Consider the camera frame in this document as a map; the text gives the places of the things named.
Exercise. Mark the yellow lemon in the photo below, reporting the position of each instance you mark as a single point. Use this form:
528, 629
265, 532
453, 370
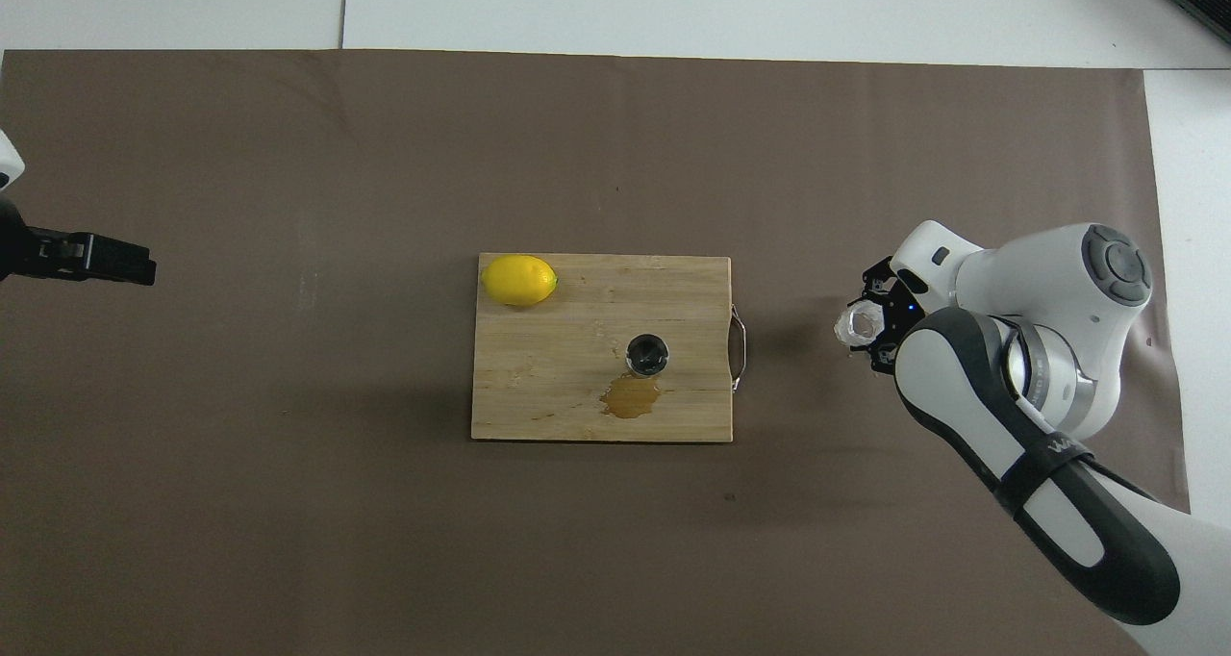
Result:
519, 281

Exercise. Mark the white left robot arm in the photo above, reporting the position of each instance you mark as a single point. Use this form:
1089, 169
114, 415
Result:
8, 161

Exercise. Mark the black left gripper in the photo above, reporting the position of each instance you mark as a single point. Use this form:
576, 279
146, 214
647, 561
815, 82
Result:
12, 247

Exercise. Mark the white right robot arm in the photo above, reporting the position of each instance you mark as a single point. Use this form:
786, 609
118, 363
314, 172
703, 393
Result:
1039, 281

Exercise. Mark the steel double jigger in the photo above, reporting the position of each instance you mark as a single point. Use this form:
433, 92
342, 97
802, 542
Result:
647, 355

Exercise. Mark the brown liquid puddle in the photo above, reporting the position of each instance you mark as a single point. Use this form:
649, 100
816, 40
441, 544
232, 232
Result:
630, 396

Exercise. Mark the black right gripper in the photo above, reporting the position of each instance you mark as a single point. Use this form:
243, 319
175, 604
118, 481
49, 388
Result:
904, 310

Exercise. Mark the brown paper table mat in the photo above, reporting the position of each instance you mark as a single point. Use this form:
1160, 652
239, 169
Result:
288, 541

